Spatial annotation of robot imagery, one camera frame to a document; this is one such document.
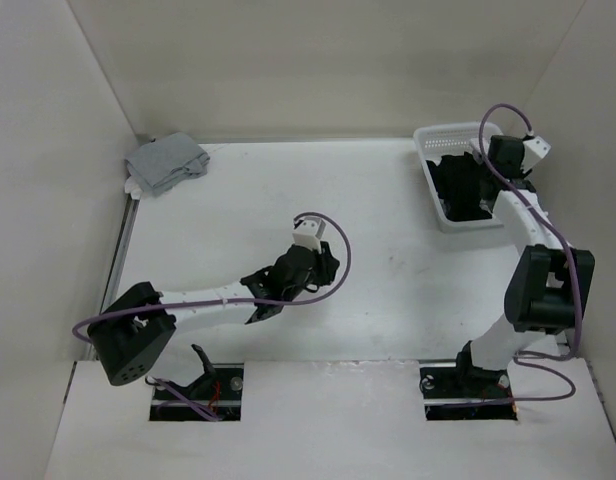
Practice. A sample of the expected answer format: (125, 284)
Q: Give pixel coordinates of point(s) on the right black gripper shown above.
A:
(523, 175)

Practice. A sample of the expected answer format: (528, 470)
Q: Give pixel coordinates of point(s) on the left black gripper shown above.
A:
(327, 266)

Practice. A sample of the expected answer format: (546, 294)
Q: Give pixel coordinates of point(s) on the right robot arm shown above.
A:
(549, 287)

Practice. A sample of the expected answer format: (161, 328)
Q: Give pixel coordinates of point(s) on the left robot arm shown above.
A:
(131, 336)

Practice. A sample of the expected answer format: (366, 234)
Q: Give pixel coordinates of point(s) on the black tank top in basket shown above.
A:
(462, 185)

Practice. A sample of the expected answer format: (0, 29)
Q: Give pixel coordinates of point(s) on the folded grey tank top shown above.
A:
(160, 165)

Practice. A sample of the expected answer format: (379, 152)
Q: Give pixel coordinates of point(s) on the folded white tank top underneath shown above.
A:
(133, 189)

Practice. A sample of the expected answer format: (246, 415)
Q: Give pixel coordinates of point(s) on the white plastic laundry basket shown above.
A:
(432, 143)

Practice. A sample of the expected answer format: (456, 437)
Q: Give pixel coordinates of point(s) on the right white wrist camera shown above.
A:
(535, 150)

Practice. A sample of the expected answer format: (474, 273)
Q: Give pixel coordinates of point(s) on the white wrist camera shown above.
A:
(535, 150)
(308, 231)

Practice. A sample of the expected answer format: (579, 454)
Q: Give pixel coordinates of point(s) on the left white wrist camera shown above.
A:
(308, 231)

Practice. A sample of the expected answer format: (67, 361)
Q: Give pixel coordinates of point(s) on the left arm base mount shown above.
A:
(213, 395)

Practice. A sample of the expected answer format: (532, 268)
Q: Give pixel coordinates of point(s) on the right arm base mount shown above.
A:
(451, 396)

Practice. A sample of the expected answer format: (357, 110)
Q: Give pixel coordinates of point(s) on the right metal table rail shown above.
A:
(563, 344)

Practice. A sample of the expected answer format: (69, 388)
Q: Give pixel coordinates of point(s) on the metal table rail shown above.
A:
(120, 253)
(563, 344)

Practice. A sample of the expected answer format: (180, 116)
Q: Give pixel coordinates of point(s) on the left metal table rail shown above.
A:
(120, 253)

